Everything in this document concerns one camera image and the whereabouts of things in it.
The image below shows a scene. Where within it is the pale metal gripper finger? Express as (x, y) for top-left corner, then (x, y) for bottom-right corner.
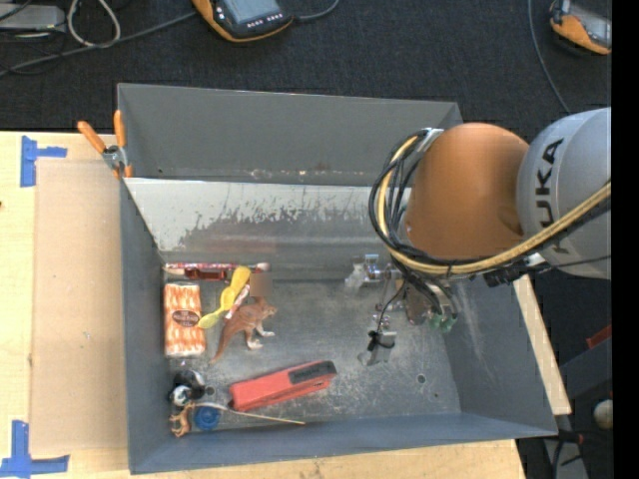
(357, 329), (398, 367)
(343, 253), (396, 291)

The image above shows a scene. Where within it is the red and black stapler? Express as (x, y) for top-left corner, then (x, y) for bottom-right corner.
(228, 359), (338, 413)

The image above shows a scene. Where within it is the thin wooden stick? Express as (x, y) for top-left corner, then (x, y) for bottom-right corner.
(218, 406), (308, 426)

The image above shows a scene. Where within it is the brown toy dinosaur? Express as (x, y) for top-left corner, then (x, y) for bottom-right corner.
(209, 296), (279, 366)

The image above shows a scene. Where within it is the yellow toy banana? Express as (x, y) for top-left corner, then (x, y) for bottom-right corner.
(197, 265), (253, 330)

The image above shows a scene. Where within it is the grey metal bin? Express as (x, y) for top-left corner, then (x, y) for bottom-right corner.
(115, 82), (559, 476)

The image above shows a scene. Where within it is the red shiny flat packet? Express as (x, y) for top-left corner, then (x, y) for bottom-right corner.
(164, 261), (272, 282)

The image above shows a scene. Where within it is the blue round cap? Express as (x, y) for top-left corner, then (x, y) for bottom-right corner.
(192, 402), (222, 432)

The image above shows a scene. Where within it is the orange and white packet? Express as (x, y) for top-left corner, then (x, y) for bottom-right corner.
(163, 281), (208, 359)

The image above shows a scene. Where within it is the black and white toy animal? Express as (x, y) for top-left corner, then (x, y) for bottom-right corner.
(169, 368), (208, 408)

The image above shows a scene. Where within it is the small brown toy deer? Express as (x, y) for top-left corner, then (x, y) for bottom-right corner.
(169, 401), (197, 439)

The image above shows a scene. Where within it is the brown cardboard board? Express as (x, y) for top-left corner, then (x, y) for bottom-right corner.
(28, 159), (127, 451)

